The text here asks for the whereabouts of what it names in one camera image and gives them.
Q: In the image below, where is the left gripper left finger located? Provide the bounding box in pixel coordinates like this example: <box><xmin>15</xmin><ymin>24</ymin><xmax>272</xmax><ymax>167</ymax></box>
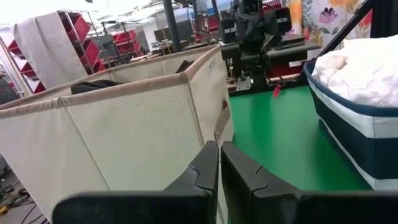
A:
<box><xmin>52</xmin><ymin>141</ymin><xmax>220</xmax><ymax>224</ymax></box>

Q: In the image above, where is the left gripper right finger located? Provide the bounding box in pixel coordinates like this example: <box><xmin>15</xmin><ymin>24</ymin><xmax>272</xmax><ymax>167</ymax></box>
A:
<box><xmin>220</xmin><ymin>141</ymin><xmax>398</xmax><ymax>224</ymax></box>

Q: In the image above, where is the dark navy garment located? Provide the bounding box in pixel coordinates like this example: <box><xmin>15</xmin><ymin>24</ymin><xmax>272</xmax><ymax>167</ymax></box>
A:
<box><xmin>175</xmin><ymin>60</ymin><xmax>196</xmax><ymax>74</ymax></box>

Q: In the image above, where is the large white garment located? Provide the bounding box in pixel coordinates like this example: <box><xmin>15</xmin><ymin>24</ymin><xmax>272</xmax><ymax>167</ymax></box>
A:
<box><xmin>312</xmin><ymin>34</ymin><xmax>398</xmax><ymax>108</ymax></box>

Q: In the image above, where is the black garment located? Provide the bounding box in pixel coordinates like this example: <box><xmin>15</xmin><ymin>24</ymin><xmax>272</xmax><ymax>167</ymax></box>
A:
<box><xmin>70</xmin><ymin>80</ymin><xmax>124</xmax><ymax>95</ymax></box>

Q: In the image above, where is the dark side desk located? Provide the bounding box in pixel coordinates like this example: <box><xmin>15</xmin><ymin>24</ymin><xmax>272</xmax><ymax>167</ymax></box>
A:
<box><xmin>267</xmin><ymin>33</ymin><xmax>323</xmax><ymax>60</ymax></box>

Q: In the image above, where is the green table mat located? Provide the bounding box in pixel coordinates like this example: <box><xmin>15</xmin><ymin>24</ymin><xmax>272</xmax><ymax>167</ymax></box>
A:
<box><xmin>228</xmin><ymin>85</ymin><xmax>373</xmax><ymax>192</ymax></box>

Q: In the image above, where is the floral patterned curtain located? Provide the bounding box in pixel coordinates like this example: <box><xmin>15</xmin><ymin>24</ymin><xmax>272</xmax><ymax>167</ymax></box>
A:
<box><xmin>285</xmin><ymin>0</ymin><xmax>374</xmax><ymax>50</ymax></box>

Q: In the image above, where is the black monitor pole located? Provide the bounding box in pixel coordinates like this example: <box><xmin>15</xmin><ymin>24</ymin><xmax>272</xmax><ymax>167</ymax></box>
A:
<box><xmin>163</xmin><ymin>0</ymin><xmax>183</xmax><ymax>53</ymax></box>

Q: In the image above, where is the beige fabric storage box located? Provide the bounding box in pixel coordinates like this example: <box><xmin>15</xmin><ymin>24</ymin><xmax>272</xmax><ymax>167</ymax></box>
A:
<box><xmin>0</xmin><ymin>44</ymin><xmax>236</xmax><ymax>224</ymax></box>

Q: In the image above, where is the navy white-striped fabric box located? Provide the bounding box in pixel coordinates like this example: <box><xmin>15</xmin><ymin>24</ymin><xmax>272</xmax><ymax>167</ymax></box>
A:
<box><xmin>303</xmin><ymin>60</ymin><xmax>398</xmax><ymax>191</ymax></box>

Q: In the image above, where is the small rack with red bins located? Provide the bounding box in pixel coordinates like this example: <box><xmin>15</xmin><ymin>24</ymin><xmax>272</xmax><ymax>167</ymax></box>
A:
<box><xmin>111</xmin><ymin>29</ymin><xmax>147</xmax><ymax>55</ymax></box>

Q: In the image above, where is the beige hanging curtain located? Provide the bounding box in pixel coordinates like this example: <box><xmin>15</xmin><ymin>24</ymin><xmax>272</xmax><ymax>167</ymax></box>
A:
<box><xmin>14</xmin><ymin>11</ymin><xmax>89</xmax><ymax>90</ymax></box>

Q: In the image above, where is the black table frame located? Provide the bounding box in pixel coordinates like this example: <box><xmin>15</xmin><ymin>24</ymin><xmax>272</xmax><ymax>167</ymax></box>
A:
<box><xmin>228</xmin><ymin>73</ymin><xmax>308</xmax><ymax>96</ymax></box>

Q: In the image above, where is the tangled floor cable pile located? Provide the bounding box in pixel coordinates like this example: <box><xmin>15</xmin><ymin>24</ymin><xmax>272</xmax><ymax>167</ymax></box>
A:
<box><xmin>0</xmin><ymin>186</ymin><xmax>47</xmax><ymax>224</ymax></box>

